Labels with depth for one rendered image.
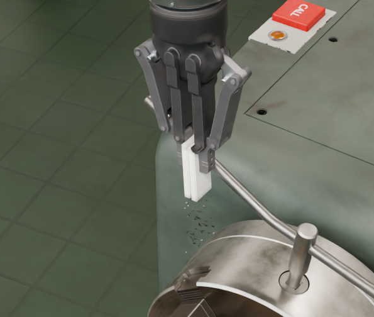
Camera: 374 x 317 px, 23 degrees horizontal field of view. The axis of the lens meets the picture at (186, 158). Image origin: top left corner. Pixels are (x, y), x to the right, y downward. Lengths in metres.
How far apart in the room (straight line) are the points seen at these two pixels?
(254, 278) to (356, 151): 0.24
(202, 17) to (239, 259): 0.31
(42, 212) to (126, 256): 0.33
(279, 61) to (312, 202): 0.27
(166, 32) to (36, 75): 2.63
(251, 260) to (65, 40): 2.70
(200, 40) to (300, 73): 0.43
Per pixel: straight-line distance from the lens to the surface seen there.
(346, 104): 1.23
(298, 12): 1.39
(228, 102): 0.90
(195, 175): 0.97
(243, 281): 1.01
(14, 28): 3.77
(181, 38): 0.86
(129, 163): 3.05
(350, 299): 1.03
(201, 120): 0.93
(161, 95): 0.95
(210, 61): 0.89
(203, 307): 1.04
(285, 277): 1.02
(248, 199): 0.98
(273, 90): 1.24
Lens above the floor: 1.99
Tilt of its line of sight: 40 degrees down
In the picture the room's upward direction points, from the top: straight up
